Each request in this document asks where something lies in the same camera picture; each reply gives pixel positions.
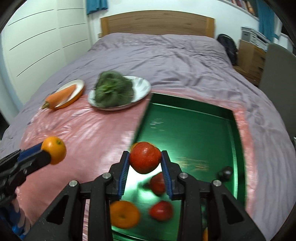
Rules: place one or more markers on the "large orange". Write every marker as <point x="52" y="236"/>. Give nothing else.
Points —
<point x="205" y="234"/>

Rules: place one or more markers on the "dark plum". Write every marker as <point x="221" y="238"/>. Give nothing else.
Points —
<point x="225" y="174"/>

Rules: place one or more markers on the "row of books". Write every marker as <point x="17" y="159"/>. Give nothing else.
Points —
<point x="245" y="5"/>

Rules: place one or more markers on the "green leafy cabbage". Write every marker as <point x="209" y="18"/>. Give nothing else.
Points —
<point x="113" y="89"/>

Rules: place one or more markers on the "orange carrot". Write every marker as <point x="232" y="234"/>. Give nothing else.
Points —
<point x="56" y="98"/>

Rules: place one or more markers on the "white patterned plate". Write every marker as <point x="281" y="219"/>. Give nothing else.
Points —
<point x="141" y="88"/>

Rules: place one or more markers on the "pink plastic sheet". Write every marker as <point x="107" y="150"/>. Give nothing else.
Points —
<point x="168" y="168"/>

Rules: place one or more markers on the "blue curtain right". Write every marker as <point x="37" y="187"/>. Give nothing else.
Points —
<point x="269" y="23"/>

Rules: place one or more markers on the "blue gloved left hand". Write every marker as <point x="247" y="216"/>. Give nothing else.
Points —
<point x="15" y="220"/>

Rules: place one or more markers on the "wooden headboard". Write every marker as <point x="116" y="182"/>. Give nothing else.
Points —
<point x="158" y="22"/>

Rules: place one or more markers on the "white printer box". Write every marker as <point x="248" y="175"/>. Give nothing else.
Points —
<point x="251" y="35"/>

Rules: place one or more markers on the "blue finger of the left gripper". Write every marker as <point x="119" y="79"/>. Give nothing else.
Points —
<point x="34" y="162"/>
<point x="29" y="152"/>

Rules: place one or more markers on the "grey purple bed sheet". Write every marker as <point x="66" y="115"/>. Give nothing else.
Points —
<point x="189" y="66"/>

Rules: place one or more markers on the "small red apple back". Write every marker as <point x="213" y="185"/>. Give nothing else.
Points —
<point x="144" y="157"/>

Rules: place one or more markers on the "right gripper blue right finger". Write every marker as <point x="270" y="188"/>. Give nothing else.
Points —
<point x="226" y="217"/>

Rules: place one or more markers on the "green rectangular tray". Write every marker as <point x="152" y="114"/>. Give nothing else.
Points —
<point x="202" y="138"/>

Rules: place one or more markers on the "black backpack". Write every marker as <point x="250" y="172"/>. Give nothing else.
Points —
<point x="230" y="47"/>

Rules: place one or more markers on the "blue curtain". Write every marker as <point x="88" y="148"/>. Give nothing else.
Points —
<point x="269" y="23"/>
<point x="92" y="6"/>

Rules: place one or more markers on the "grey office chair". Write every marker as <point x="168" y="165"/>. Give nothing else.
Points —
<point x="278" y="83"/>

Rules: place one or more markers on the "blue curtain left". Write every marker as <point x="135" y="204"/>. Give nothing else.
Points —
<point x="92" y="6"/>

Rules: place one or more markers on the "small smooth orange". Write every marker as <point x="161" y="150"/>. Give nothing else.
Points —
<point x="56" y="148"/>

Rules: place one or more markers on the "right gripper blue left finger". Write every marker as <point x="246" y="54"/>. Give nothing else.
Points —
<point x="64" y="217"/>

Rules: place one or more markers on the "wooden nightstand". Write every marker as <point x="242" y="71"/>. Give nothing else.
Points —
<point x="250" y="62"/>

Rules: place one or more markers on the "white wardrobe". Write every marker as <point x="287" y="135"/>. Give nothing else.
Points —
<point x="41" y="38"/>

